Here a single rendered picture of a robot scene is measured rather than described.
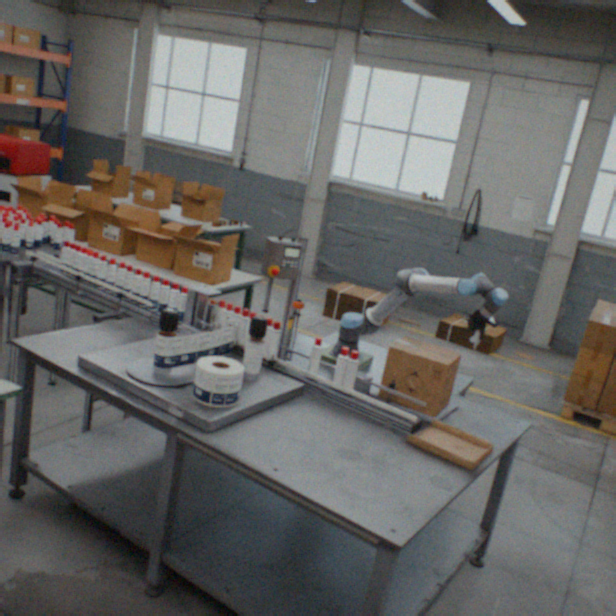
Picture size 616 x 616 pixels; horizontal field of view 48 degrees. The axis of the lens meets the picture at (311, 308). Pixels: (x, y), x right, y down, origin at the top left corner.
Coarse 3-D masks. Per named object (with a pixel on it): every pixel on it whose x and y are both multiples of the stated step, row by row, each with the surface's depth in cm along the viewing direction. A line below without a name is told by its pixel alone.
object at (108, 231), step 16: (96, 208) 547; (112, 208) 565; (128, 208) 566; (144, 208) 562; (96, 224) 542; (112, 224) 535; (128, 224) 561; (96, 240) 544; (112, 240) 538; (128, 240) 537
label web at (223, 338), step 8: (208, 312) 359; (216, 312) 359; (208, 320) 361; (216, 320) 358; (224, 320) 349; (232, 320) 340; (224, 328) 327; (232, 328) 333; (208, 336) 317; (216, 336) 323; (224, 336) 329; (232, 336) 335; (208, 344) 319; (216, 344) 325; (224, 344) 331; (232, 344) 337; (208, 352) 321; (216, 352) 327; (224, 352) 333
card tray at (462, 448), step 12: (432, 432) 312; (444, 432) 314; (456, 432) 312; (420, 444) 295; (432, 444) 291; (444, 444) 302; (456, 444) 304; (468, 444) 306; (480, 444) 307; (492, 444) 304; (444, 456) 289; (456, 456) 286; (468, 456) 295; (480, 456) 288; (468, 468) 284
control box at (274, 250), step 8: (272, 240) 339; (288, 240) 347; (296, 240) 351; (264, 248) 348; (272, 248) 339; (280, 248) 341; (264, 256) 347; (272, 256) 341; (280, 256) 342; (264, 264) 347; (272, 264) 342; (280, 264) 344; (264, 272) 346; (280, 272) 345; (288, 272) 347; (296, 272) 348
